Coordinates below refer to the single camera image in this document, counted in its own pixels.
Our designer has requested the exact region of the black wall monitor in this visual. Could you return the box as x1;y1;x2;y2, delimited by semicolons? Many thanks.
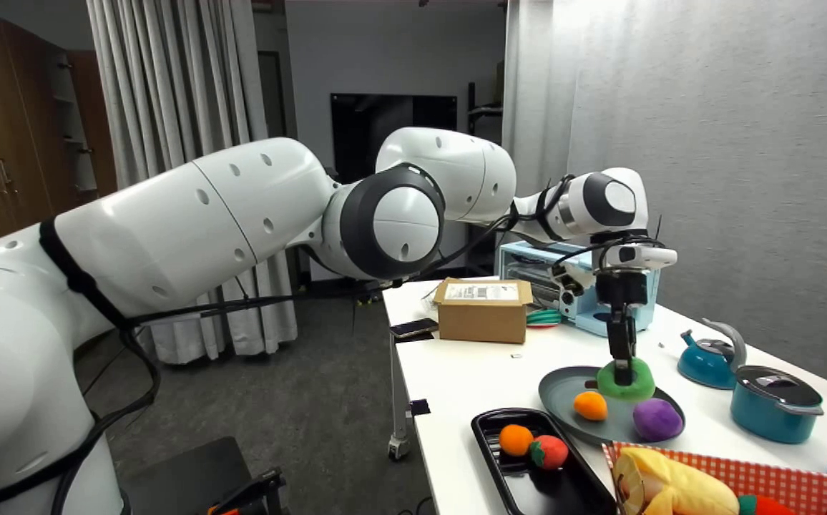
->
327;93;460;186

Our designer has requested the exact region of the brown cardboard shipping box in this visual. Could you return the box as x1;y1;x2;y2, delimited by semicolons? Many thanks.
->
432;276;537;350

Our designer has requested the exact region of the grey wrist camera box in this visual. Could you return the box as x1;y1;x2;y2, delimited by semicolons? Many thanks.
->
553;254;597;312

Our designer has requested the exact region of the green pear plush toy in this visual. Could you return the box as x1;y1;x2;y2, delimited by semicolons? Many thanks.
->
595;355;658;405

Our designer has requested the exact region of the orange black clamp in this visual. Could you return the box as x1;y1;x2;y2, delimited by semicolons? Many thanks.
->
204;466;287;515

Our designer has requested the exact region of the black plastic tray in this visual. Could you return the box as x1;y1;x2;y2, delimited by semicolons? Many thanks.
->
470;406;620;515

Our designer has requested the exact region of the purple plush toy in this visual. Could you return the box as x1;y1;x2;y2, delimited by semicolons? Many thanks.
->
630;396;688;445

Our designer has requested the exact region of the black perforated base board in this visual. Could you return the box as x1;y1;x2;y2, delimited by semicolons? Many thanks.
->
118;435;274;515

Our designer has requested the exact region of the red orange plush toy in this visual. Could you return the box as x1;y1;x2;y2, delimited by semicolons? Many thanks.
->
736;492;798;515

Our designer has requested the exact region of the red patterned cardboard box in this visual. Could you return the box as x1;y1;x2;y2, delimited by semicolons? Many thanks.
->
600;440;827;515

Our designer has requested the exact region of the yellow banana plush toy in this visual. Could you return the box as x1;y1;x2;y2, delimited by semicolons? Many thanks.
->
610;448;743;515

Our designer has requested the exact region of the brown wooden door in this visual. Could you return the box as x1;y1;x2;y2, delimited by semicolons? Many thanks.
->
0;0;121;244

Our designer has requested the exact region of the teal toy pot with lid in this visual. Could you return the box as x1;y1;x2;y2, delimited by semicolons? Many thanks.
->
726;363;827;448

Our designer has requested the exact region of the teal toy kettle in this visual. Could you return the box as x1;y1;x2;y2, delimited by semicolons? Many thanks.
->
675;316;751;392

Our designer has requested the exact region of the grey pleated curtain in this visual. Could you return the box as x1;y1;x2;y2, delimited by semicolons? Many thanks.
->
82;0;303;370

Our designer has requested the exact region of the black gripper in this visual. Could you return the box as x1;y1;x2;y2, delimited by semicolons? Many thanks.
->
592;266;653;389

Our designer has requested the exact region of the red green plush fruit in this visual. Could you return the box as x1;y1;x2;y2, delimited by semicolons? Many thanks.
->
526;433;573;475

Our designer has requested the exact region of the dark grey round plate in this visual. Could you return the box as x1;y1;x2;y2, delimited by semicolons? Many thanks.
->
535;363;689;448

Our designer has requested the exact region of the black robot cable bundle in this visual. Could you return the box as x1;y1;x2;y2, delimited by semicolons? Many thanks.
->
0;212;522;515

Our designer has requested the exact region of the grey table leg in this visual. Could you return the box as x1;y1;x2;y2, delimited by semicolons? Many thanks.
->
387;319;417;466

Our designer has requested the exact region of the teal flat toy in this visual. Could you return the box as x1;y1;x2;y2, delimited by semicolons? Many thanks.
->
525;306;570;333

